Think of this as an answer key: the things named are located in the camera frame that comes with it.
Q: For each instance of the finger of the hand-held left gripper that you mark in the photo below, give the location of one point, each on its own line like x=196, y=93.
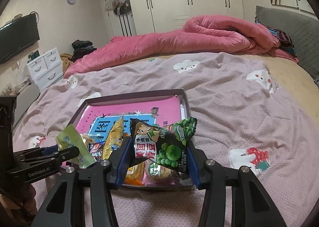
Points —
x=51, y=151
x=69, y=153

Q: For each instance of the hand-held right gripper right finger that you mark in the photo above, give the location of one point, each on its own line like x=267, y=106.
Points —
x=192, y=167

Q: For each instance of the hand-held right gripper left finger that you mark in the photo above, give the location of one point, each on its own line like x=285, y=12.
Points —
x=124, y=157

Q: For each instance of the green pastry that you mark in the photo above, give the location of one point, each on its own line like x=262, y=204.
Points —
x=72, y=142

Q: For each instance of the yellow orange snack packet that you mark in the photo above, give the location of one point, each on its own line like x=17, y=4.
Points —
x=134, y=174

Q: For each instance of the yellow blue snack packet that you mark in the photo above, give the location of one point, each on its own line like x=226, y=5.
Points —
x=112, y=140

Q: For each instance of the clear bun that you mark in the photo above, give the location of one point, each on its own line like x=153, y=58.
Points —
x=87, y=138

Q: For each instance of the blue cookie packet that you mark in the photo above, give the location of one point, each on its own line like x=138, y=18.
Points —
x=96, y=153

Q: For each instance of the green label round cookie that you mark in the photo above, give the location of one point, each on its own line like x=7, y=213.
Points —
x=159, y=174

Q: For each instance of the dark green pea packet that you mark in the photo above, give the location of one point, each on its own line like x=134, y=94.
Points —
x=162, y=147

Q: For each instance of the dark shallow cardboard box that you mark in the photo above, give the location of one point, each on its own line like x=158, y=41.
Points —
x=185, y=102

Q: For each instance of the pink and blue book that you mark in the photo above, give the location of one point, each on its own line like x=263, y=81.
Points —
x=149, y=107

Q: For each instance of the lilac printed blanket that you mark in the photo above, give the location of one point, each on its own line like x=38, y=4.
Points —
x=224, y=107

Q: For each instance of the white drawer unit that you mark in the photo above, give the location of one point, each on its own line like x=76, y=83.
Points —
x=44, y=67

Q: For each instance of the brown knit cloth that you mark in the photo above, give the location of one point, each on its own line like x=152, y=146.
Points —
x=66, y=61

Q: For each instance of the dark clothes pile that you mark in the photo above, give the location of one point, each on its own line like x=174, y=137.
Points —
x=82, y=47

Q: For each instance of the pink quilt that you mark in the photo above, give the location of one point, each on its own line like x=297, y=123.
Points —
x=174, y=40

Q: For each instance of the beige bed sheet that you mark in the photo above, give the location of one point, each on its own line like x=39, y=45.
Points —
x=294, y=80

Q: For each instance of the blue floral cloth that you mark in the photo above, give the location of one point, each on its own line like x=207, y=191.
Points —
x=316, y=82

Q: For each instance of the coat rack with bags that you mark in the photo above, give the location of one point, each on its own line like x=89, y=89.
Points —
x=119, y=5

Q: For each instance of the striped clothing pile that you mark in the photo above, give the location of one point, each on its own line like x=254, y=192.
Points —
x=284, y=40

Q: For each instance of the white wardrobe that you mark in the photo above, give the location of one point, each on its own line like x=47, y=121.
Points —
x=174, y=0

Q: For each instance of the grey padded headboard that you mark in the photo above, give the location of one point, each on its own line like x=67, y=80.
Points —
x=299, y=32

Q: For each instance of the black wall television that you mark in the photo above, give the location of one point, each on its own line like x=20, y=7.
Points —
x=17, y=37

